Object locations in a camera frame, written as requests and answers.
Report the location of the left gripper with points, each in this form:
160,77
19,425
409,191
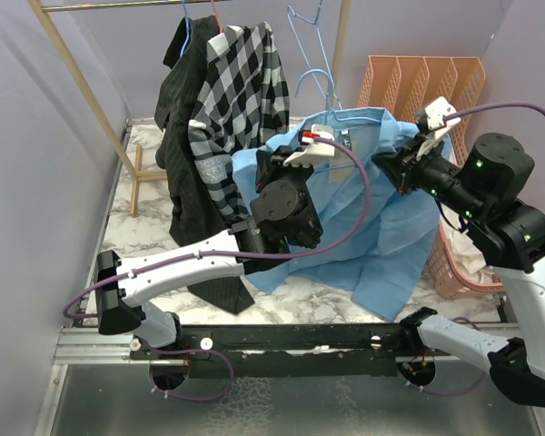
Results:
271,167

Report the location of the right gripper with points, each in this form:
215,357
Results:
402,171

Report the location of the light blue shirt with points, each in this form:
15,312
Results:
382,262

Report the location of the blue wire hanger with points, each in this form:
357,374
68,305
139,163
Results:
327,95
306,27

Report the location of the white shirt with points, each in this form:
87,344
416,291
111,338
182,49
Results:
469,259

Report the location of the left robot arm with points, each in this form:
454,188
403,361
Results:
282,215

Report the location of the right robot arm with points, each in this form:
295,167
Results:
511,236

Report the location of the grey plaid shirt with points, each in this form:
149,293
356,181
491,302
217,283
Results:
243,102

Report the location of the black pinstripe shirt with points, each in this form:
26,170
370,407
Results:
194,216

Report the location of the blue hanger of black shirt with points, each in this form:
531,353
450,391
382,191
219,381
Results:
187,27

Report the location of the orange file organizer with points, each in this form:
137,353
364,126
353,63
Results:
403,84

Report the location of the pink laundry basket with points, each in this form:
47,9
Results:
448,281

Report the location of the wooden clothes rack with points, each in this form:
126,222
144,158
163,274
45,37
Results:
134,169

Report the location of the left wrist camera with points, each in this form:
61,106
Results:
311,151

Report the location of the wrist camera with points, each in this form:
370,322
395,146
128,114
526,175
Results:
311,151
435,119

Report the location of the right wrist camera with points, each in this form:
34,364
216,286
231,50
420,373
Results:
435,119

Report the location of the pink wire hanger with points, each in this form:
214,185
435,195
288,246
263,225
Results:
217,15

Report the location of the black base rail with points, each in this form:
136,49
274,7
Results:
286,350

